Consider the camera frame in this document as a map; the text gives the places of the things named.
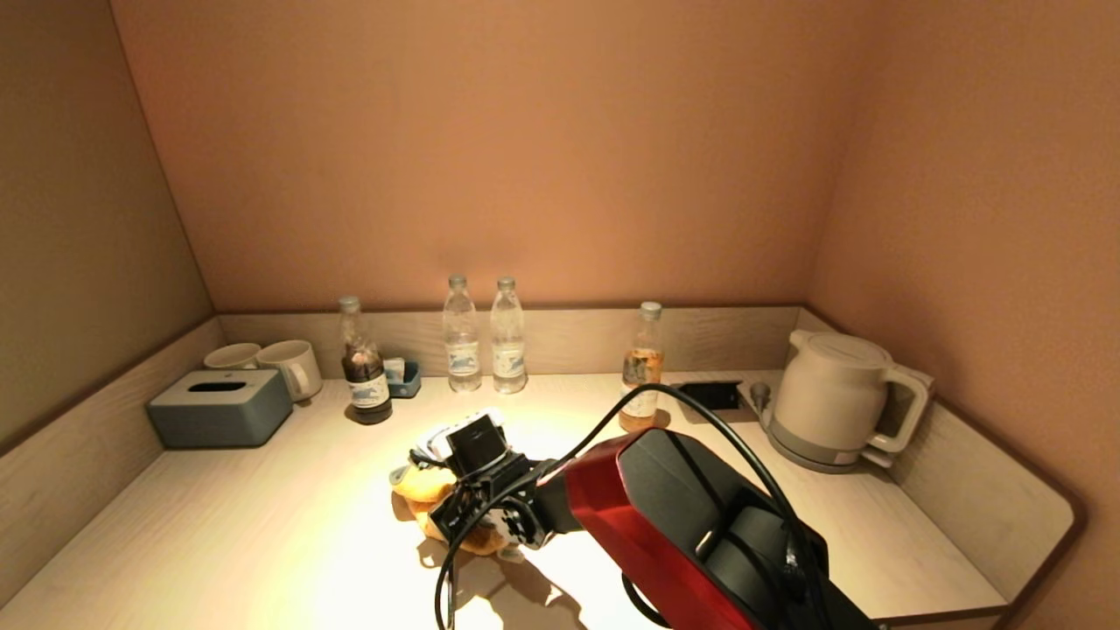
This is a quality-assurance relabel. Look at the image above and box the yellow fluffy cleaning cloth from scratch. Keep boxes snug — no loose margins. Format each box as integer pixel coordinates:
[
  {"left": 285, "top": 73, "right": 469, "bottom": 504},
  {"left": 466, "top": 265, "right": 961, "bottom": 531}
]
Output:
[{"left": 389, "top": 464, "right": 526, "bottom": 557}]

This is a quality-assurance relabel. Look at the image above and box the small blue sachet tray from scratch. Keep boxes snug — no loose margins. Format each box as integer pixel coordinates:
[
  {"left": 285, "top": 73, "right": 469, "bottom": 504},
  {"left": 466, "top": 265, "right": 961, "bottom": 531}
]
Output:
[{"left": 383, "top": 357, "right": 422, "bottom": 399}]

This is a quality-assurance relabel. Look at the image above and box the clear water plastic bottle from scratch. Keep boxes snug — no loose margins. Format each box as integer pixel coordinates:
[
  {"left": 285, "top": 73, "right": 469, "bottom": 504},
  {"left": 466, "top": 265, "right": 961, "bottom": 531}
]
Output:
[
  {"left": 442, "top": 274, "right": 482, "bottom": 393},
  {"left": 490, "top": 276, "right": 528, "bottom": 394}
]

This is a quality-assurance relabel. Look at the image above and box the dark drink plastic bottle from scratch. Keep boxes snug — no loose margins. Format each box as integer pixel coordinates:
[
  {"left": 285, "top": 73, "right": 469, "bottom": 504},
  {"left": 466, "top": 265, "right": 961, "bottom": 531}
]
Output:
[{"left": 338, "top": 296, "right": 394, "bottom": 426}]

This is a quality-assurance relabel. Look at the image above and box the light wood desk surround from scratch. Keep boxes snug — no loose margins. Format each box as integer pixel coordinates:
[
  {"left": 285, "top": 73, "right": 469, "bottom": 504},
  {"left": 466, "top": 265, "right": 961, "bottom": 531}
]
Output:
[{"left": 0, "top": 304, "right": 1086, "bottom": 630}]

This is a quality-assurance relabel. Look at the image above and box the orange tea plastic bottle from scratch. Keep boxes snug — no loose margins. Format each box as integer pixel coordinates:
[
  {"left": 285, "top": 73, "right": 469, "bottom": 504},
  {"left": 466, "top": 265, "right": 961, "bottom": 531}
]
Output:
[{"left": 619, "top": 302, "right": 666, "bottom": 434}]

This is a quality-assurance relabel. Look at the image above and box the white ceramic mug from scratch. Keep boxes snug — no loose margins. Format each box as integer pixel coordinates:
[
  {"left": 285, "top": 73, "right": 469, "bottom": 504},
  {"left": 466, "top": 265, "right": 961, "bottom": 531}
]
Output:
[
  {"left": 255, "top": 339, "right": 324, "bottom": 403},
  {"left": 203, "top": 342, "right": 263, "bottom": 371}
]

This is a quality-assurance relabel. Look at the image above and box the recessed black socket panel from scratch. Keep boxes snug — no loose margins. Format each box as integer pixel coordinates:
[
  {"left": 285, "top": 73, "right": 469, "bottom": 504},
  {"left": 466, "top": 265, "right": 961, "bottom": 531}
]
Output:
[{"left": 674, "top": 381, "right": 758, "bottom": 425}]

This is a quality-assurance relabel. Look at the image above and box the grey-blue tissue box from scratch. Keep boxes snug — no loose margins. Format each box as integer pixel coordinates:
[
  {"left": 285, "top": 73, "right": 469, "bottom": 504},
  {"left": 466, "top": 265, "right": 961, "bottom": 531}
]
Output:
[{"left": 147, "top": 368, "right": 294, "bottom": 450}]

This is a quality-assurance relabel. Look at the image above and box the grey kettle base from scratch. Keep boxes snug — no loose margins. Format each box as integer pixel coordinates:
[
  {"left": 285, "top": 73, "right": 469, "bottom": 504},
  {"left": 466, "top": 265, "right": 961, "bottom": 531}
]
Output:
[{"left": 759, "top": 411, "right": 893, "bottom": 474}]

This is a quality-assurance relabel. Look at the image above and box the white electric kettle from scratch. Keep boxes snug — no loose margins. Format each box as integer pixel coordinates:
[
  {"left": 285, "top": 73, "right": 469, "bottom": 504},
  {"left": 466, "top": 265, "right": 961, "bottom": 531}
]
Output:
[{"left": 770, "top": 330, "right": 932, "bottom": 456}]

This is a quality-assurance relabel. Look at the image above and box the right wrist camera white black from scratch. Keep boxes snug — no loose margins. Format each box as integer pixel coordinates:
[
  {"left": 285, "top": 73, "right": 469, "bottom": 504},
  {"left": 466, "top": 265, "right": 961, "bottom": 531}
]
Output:
[{"left": 411, "top": 409, "right": 510, "bottom": 478}]

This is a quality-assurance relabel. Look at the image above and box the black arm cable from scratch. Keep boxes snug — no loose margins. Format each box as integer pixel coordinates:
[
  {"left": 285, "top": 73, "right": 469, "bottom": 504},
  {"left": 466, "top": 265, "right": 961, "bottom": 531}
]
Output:
[{"left": 435, "top": 383, "right": 823, "bottom": 630}]

